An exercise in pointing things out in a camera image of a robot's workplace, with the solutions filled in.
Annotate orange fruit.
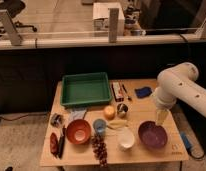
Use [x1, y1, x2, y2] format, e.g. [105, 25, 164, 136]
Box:
[104, 105, 115, 120]

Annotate banana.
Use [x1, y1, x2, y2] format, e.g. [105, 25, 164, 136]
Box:
[107, 120, 128, 129]

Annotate blue cup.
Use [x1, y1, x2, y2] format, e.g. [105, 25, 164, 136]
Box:
[93, 119, 106, 135]

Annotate grey cloth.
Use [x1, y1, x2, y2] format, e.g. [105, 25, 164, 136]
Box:
[68, 108, 87, 122]

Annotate blue sponge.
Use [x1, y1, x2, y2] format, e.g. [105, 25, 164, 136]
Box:
[135, 87, 152, 98]

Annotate middle metal post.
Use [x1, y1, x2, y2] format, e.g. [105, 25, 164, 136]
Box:
[108, 8, 119, 43]

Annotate metal post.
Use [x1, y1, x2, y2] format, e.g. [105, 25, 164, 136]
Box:
[108, 8, 119, 43]
[0, 9, 22, 46]

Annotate purple bowl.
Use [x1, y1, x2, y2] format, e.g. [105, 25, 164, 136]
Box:
[138, 121, 168, 149]

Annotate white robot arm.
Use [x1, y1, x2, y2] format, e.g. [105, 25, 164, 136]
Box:
[152, 62, 206, 125]

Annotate small dark tin can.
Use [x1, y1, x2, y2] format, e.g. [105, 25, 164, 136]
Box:
[117, 103, 128, 118]

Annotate left metal post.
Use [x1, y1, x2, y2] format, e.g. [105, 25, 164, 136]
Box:
[0, 9, 22, 46]

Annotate dark red box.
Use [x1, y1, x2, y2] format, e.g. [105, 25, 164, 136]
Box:
[112, 82, 124, 102]

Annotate wooden table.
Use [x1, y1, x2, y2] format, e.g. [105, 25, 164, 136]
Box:
[40, 79, 188, 167]

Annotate white cup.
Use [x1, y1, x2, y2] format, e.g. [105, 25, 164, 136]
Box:
[117, 127, 135, 151]

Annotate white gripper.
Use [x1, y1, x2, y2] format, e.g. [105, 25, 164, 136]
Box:
[152, 87, 176, 126]

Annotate blue object on floor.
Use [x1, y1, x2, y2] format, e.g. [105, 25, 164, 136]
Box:
[180, 132, 192, 150]

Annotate office chair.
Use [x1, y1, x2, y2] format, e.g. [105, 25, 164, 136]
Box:
[0, 0, 37, 34]

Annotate green plastic tray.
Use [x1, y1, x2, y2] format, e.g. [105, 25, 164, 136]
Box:
[60, 72, 112, 108]

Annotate black marker pen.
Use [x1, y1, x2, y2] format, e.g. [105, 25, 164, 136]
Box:
[122, 84, 132, 101]

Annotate red spoon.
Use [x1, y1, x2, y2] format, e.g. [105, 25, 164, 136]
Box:
[50, 133, 58, 156]

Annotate black handled utensil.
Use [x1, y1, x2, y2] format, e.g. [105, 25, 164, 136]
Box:
[58, 126, 66, 159]

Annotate dark grape bunch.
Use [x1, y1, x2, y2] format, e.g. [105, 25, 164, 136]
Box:
[91, 134, 107, 167]

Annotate red bowl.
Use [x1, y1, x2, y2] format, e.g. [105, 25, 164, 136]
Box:
[66, 119, 91, 145]

